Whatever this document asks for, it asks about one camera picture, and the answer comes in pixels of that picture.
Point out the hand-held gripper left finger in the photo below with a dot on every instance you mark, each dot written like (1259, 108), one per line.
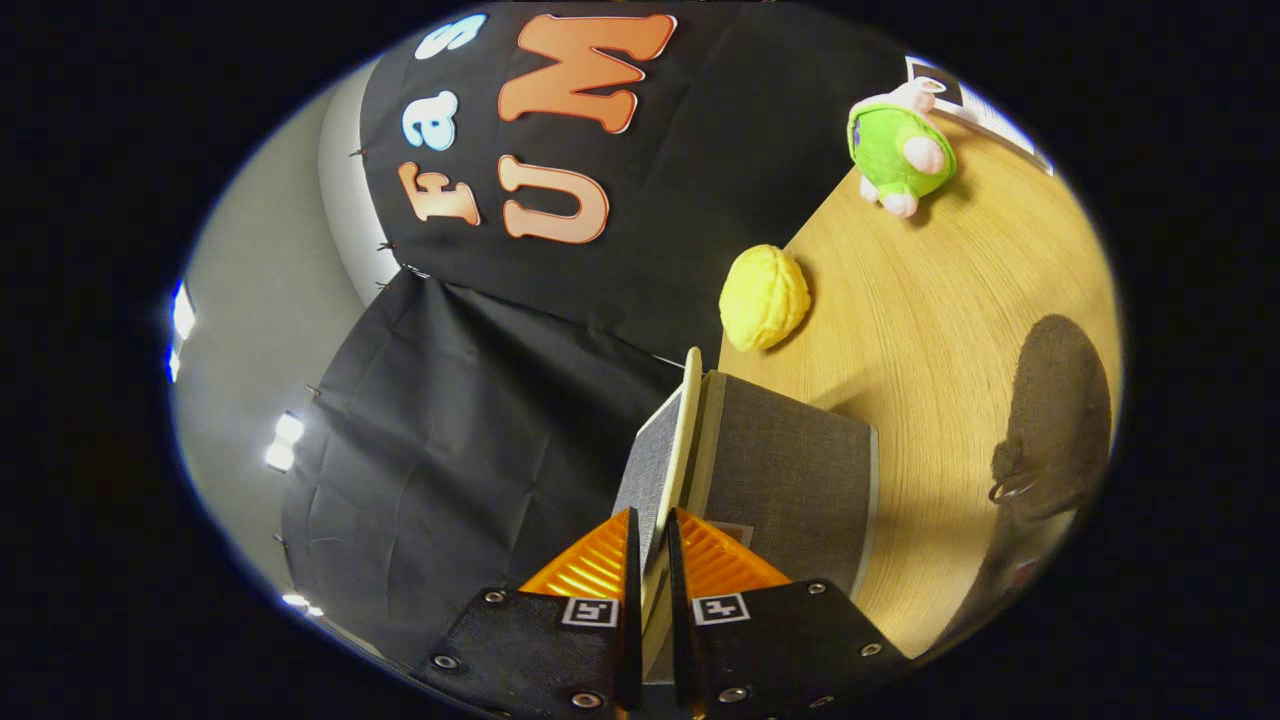
(634, 650)

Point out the twin strip ceiling light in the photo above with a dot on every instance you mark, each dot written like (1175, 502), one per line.
(285, 440)

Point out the yellow plush bread toy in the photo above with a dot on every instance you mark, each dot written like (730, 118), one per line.
(765, 298)

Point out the wide ceiling light panel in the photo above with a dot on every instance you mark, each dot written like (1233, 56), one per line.
(182, 320)

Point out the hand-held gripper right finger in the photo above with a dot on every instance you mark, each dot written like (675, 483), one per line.
(681, 650)

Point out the small ceiling light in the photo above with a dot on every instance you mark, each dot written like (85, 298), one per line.
(298, 602)

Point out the grey fabric storage box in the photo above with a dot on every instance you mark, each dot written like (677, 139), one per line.
(790, 470)

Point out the green and pink plush toy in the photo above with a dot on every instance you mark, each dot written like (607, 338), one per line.
(890, 150)

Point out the black backdrop cloth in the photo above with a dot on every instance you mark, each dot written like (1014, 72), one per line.
(480, 440)

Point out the white book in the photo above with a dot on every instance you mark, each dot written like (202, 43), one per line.
(985, 115)

